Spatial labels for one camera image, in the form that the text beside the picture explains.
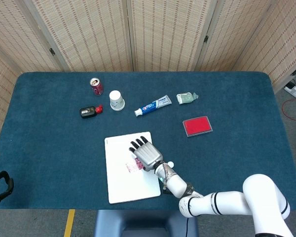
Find black ink bottle red cap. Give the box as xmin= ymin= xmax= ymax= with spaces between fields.
xmin=79 ymin=105 xmax=104 ymax=119

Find white rectangular board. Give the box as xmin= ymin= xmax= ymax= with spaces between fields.
xmin=104 ymin=131 xmax=162 ymax=204

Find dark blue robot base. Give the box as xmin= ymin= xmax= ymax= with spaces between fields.
xmin=93 ymin=209 xmax=199 ymax=237

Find blue white toothpaste tube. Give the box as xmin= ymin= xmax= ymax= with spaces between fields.
xmin=134 ymin=94 xmax=173 ymax=118

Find red ink pad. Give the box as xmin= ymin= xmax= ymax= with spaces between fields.
xmin=182 ymin=116 xmax=213 ymax=138

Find bamboo folding screen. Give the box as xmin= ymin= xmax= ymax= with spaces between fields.
xmin=0 ymin=0 xmax=296 ymax=135

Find pink patterned card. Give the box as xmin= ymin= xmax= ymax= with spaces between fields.
xmin=125 ymin=158 xmax=144 ymax=174

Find small green bottle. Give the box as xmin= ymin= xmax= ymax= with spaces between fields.
xmin=176 ymin=91 xmax=199 ymax=105

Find red soda can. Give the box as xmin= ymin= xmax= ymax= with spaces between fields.
xmin=89 ymin=77 xmax=104 ymax=96

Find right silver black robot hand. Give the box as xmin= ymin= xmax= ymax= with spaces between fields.
xmin=128 ymin=135 xmax=163 ymax=171

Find dark blue table cloth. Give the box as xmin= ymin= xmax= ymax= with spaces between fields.
xmin=0 ymin=71 xmax=296 ymax=211

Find upturned white paper cup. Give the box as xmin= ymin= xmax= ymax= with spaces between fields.
xmin=109 ymin=90 xmax=126 ymax=111

